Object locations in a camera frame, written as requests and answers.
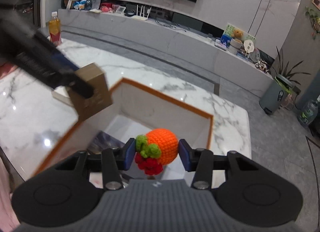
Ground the orange crochet fruit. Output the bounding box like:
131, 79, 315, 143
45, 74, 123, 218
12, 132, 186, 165
135, 129, 178, 176

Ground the long white box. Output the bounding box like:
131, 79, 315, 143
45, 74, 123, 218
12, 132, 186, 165
52, 87, 73, 107

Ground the brown cardboard box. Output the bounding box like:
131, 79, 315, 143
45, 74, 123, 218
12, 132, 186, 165
66, 63, 112, 121

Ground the orange drink bottle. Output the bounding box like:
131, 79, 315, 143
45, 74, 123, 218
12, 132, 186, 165
48, 11, 61, 46

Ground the large orange storage box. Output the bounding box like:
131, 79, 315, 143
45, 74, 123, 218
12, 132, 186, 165
34, 78, 214, 175

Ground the white wifi router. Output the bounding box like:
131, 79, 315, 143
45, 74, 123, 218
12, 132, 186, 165
131, 5, 152, 21

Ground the grey trash bin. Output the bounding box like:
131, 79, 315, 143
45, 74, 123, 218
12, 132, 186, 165
259, 75, 294, 115

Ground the small bear on shelf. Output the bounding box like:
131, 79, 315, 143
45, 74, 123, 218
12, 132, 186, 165
231, 28, 244, 41

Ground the water jug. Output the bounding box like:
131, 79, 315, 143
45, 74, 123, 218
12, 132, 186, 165
297, 96, 320, 127

